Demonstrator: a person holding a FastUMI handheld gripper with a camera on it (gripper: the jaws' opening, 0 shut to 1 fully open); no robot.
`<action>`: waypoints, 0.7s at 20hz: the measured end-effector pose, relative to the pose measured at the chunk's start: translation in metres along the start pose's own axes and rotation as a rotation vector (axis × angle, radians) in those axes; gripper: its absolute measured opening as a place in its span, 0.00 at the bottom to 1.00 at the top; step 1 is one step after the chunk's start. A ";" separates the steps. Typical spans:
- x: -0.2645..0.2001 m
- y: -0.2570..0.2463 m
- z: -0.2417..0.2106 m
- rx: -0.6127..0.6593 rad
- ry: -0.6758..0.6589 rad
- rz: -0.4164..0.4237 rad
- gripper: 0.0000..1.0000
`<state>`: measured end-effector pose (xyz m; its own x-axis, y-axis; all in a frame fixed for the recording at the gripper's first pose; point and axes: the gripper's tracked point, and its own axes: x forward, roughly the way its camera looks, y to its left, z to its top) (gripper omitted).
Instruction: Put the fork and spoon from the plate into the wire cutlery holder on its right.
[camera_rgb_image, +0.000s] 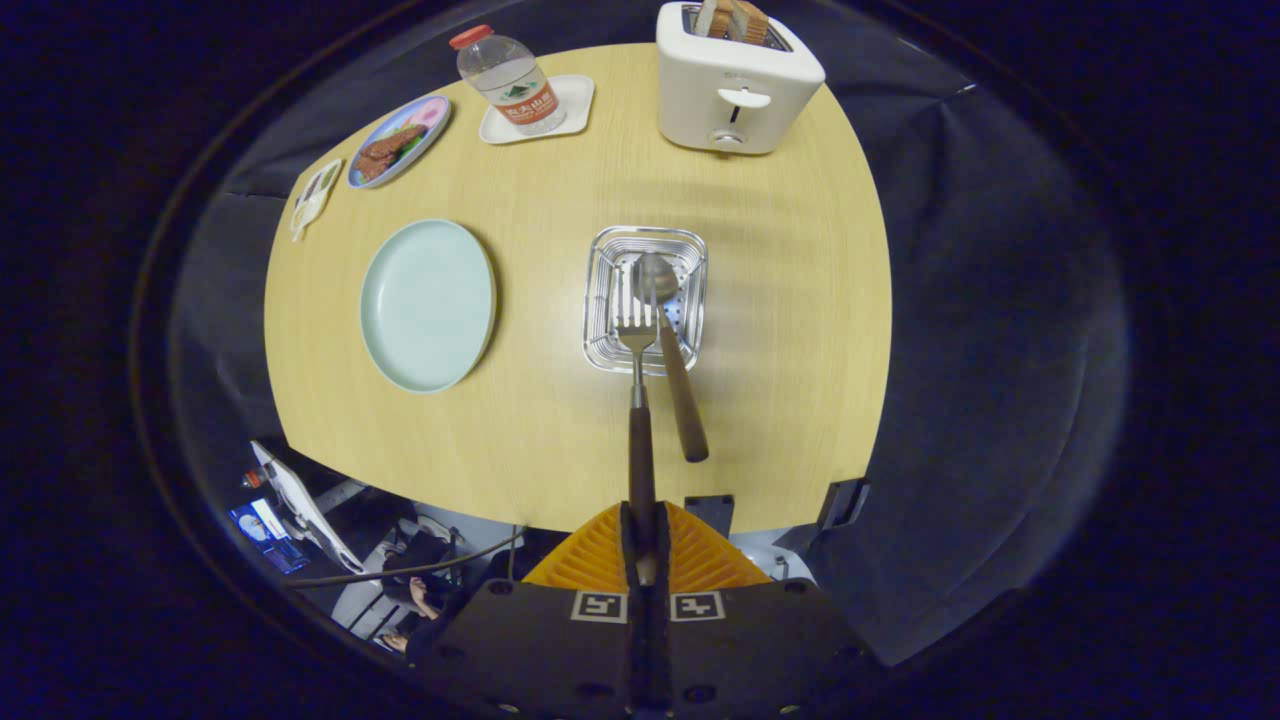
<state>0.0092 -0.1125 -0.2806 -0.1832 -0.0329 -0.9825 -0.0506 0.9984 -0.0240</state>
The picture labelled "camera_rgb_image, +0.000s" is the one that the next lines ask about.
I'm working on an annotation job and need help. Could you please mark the dark cable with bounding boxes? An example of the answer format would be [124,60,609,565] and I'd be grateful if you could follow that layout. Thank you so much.
[285,525,528,589]

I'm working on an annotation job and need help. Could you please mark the clear water bottle red cap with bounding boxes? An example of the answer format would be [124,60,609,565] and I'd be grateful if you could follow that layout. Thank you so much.
[449,25,567,136]

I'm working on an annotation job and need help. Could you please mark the metal fork wooden handle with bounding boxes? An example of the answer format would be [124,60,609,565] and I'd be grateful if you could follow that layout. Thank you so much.
[613,315,661,586]

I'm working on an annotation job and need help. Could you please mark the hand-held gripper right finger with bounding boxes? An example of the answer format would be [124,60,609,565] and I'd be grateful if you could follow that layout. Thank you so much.
[640,500,883,717]

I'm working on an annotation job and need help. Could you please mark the blue box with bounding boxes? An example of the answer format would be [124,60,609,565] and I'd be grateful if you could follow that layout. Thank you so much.
[228,498,311,574]

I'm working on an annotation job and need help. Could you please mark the square metal wire basket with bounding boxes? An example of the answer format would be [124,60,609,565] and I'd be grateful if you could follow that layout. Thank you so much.
[583,226,709,377]

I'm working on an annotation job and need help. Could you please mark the light green plate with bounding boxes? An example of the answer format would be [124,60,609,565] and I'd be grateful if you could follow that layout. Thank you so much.
[360,219,498,394]

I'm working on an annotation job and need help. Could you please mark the white toaster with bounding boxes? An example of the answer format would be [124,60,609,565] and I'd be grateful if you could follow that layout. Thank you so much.
[656,2,827,155]

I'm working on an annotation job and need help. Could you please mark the blue patterned plate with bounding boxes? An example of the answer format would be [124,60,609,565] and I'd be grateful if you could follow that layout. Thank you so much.
[347,95,453,190]

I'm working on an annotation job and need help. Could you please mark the small white sauce dish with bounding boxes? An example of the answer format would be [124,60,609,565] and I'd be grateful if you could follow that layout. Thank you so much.
[290,158,344,243]

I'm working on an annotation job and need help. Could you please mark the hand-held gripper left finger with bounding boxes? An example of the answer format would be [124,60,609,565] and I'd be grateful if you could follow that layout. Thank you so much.
[405,503,641,717]

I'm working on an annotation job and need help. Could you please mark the metal spoon wooden handle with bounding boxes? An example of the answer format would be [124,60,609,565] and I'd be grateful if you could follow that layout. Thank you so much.
[632,253,710,464]

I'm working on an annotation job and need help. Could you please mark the white device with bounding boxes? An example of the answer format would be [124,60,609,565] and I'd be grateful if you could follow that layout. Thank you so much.
[250,440,366,576]

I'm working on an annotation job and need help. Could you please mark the black table bracket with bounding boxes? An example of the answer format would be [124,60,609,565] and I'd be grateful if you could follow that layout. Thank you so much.
[685,494,735,536]
[815,478,871,531]

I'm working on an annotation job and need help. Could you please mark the white square tray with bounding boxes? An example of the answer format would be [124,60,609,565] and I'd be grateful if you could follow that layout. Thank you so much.
[479,74,596,146]

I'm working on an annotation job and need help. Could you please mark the brown meat slices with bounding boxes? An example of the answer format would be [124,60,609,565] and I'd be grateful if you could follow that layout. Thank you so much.
[355,124,428,183]

